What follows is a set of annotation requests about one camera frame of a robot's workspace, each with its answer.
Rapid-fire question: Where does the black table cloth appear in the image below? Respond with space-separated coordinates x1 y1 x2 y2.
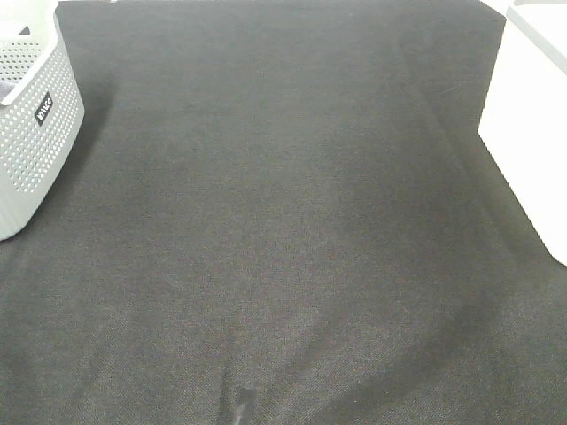
1 1 566 424

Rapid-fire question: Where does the white plastic container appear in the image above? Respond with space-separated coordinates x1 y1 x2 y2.
478 1 566 264

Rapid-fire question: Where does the grey perforated plastic basket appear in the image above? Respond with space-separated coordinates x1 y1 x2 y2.
1 1 84 240

